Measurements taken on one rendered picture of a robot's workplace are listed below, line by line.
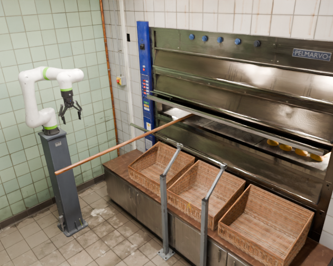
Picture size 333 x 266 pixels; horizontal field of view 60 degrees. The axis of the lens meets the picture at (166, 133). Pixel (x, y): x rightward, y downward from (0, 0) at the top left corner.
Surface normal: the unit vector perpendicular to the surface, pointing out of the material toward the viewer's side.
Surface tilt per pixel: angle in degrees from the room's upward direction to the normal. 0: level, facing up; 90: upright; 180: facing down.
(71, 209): 90
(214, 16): 90
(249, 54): 90
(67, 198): 90
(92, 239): 0
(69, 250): 0
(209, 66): 70
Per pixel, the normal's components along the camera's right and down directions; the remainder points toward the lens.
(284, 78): -0.69, -0.01
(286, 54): -0.73, 0.33
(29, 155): 0.69, 0.29
